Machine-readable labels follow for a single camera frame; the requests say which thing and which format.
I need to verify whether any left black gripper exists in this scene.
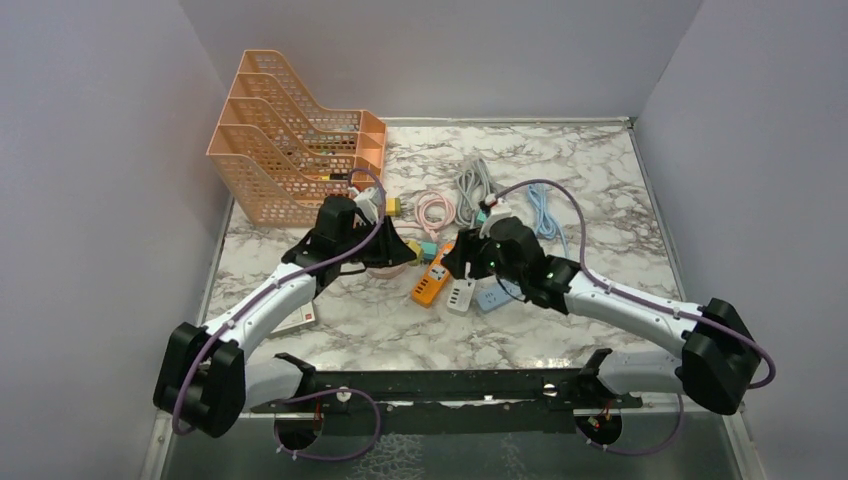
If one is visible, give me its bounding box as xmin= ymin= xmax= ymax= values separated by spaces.
xmin=337 ymin=215 xmax=417 ymax=269

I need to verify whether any black mounting rail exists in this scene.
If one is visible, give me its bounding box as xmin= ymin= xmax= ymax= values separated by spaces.
xmin=248 ymin=360 xmax=642 ymax=436

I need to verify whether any orange mesh file organizer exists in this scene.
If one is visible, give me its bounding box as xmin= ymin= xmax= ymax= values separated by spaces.
xmin=207 ymin=49 xmax=387 ymax=227

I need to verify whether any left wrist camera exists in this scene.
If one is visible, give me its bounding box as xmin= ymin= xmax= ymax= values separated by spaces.
xmin=348 ymin=186 xmax=385 ymax=224

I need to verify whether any pink coiled cable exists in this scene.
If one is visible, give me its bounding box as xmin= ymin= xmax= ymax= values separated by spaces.
xmin=397 ymin=190 xmax=458 ymax=241

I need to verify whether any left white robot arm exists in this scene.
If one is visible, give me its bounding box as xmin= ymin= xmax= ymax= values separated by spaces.
xmin=153 ymin=187 xmax=416 ymax=438

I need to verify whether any yellow adapter near organizer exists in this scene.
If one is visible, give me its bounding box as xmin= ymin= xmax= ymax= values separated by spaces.
xmin=385 ymin=197 xmax=403 ymax=217

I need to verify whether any orange power strip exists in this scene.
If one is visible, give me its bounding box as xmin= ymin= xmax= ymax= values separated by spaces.
xmin=410 ymin=242 xmax=454 ymax=308

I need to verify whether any grey coiled cable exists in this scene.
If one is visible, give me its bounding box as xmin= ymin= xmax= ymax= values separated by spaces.
xmin=453 ymin=156 xmax=499 ymax=230

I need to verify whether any white red labelled box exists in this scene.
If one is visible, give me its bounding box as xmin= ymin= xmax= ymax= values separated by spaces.
xmin=269 ymin=302 xmax=317 ymax=337

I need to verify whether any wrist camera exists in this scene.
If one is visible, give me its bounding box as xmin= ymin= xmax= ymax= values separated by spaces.
xmin=479 ymin=193 xmax=512 ymax=239
xmin=348 ymin=186 xmax=385 ymax=224

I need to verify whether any teal cube plug adapter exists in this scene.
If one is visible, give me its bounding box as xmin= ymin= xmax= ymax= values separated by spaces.
xmin=421 ymin=242 xmax=439 ymax=262

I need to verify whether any yellow cube plug adapter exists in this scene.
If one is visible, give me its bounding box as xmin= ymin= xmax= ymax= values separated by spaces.
xmin=405 ymin=239 xmax=423 ymax=266

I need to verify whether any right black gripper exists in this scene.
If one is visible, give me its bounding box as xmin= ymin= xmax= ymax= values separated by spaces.
xmin=442 ymin=225 xmax=525 ymax=286

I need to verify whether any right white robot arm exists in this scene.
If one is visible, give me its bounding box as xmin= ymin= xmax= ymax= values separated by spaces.
xmin=441 ymin=217 xmax=766 ymax=415

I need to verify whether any white power strip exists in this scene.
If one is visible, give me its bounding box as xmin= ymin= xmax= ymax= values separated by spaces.
xmin=446 ymin=279 xmax=476 ymax=315

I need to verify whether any blue coiled cable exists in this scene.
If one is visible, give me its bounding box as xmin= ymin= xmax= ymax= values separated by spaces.
xmin=525 ymin=184 xmax=570 ymax=256

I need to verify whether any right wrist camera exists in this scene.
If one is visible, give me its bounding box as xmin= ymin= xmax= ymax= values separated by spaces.
xmin=479 ymin=193 xmax=512 ymax=239

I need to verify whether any blue power strip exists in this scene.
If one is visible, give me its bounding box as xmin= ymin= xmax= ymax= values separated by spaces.
xmin=474 ymin=282 xmax=524 ymax=314

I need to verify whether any round pink power strip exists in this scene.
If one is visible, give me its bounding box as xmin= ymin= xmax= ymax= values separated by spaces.
xmin=367 ymin=264 xmax=407 ymax=279

